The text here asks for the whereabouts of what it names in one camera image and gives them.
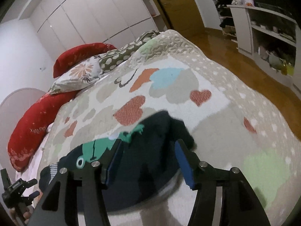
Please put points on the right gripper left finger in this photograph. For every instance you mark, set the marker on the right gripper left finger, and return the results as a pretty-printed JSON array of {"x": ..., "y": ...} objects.
[{"x": 59, "y": 203}]

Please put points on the navy striped child pants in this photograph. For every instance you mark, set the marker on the navy striped child pants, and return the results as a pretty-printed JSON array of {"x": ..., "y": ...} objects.
[{"x": 147, "y": 164}]

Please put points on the pink bed sheet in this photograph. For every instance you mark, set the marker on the pink bed sheet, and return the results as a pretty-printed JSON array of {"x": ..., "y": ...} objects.
[{"x": 31, "y": 171}]

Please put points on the long red pillow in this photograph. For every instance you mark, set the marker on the long red pillow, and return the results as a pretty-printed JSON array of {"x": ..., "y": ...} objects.
[{"x": 31, "y": 128}]

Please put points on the heart patterned quilt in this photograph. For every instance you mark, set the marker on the heart patterned quilt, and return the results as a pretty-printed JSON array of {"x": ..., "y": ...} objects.
[{"x": 232, "y": 124}]

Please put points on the round white headboard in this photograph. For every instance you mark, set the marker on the round white headboard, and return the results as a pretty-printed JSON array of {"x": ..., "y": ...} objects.
[{"x": 13, "y": 108}]

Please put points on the floral white pillow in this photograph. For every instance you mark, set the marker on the floral white pillow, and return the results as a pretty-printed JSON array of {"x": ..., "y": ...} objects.
[{"x": 79, "y": 77}]

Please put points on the olive cloud pattern pillow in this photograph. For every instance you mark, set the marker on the olive cloud pattern pillow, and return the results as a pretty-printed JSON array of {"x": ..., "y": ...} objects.
[{"x": 113, "y": 58}]

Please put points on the red pillow at back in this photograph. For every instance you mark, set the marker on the red pillow at back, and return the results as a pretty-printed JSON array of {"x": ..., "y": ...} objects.
[{"x": 77, "y": 54}]

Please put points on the white wardrobe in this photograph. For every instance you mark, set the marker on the white wardrobe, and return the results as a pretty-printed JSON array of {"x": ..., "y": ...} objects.
[{"x": 63, "y": 24}]

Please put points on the white shelf unit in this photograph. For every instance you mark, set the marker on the white shelf unit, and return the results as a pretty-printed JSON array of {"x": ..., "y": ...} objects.
[{"x": 272, "y": 40}]

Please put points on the wooden door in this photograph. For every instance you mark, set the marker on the wooden door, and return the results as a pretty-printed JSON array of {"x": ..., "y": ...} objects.
[{"x": 183, "y": 16}]

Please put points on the black shoe rack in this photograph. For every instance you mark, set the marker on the black shoe rack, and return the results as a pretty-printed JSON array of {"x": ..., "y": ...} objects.
[{"x": 225, "y": 16}]

